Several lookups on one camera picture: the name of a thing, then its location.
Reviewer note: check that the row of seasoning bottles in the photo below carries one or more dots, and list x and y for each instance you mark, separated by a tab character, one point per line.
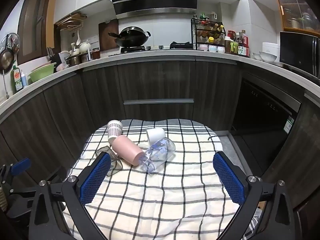
237	45

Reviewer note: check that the black spice rack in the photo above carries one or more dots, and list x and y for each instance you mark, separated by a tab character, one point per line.
192	35

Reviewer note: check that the white cup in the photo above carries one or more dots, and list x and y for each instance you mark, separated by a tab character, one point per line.
155	135

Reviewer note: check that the metal pot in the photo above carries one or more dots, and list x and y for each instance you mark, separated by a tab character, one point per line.
73	60

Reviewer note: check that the green plastic basin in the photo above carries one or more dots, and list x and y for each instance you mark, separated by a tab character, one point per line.
42	73

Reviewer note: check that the dark wooden cutting board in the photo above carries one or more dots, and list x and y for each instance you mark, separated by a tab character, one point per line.
107	40

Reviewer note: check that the dotted paper cup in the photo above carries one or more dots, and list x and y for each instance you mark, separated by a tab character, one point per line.
114	131

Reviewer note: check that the dark wood base cabinets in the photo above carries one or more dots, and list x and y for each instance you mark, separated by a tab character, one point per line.
160	80

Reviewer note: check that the pink cup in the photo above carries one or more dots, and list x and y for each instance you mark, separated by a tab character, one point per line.
126	151

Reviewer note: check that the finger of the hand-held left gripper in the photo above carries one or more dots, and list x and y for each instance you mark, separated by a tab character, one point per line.
22	166

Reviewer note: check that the large white bowl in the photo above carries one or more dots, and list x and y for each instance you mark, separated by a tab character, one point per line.
268	57

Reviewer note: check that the black knife block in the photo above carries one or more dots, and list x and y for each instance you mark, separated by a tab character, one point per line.
53	60

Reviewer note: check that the hanging metal strainer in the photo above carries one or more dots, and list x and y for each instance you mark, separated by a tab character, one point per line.
12	42

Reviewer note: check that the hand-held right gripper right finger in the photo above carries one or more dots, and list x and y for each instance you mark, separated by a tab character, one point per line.
228	177

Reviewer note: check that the hanging frying pan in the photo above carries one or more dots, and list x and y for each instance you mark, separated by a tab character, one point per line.
5	60

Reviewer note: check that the white hanging ladle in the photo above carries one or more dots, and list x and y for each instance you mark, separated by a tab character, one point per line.
78	40

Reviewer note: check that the green dish soap bottle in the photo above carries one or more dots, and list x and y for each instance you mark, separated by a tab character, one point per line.
17	80

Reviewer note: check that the black wok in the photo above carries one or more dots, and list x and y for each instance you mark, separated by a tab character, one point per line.
132	38

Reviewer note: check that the brown wooden window frame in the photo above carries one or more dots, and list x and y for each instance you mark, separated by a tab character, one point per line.
23	42

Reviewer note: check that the red jar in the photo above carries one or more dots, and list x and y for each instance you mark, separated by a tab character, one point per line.
96	54

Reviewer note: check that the clear blue floral cup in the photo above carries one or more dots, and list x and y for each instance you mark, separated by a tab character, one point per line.
157	156

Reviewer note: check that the black white checked cloth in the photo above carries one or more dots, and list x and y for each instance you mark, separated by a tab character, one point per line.
155	200

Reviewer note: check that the white teapot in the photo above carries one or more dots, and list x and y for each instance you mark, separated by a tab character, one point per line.
85	47

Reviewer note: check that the grey transparent cup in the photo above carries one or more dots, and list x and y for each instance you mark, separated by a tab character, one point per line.
116	165

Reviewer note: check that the wooden glass door cabinet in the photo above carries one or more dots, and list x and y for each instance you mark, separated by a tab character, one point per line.
295	12

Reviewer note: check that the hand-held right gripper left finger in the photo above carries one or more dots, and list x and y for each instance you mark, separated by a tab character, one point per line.
95	177

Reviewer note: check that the black gas stove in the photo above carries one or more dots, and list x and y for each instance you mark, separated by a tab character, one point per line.
135	50

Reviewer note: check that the wall rack with boards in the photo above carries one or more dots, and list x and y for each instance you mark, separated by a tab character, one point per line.
72	21

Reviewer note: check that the black microwave oven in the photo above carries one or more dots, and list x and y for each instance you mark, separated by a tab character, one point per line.
297	47

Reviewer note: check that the white rice cooker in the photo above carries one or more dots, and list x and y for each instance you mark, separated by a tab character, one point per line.
271	48

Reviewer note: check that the blue white bottle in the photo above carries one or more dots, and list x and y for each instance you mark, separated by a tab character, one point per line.
24	80

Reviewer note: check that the built-in black dishwasher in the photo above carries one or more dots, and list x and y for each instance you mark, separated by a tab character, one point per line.
262	110

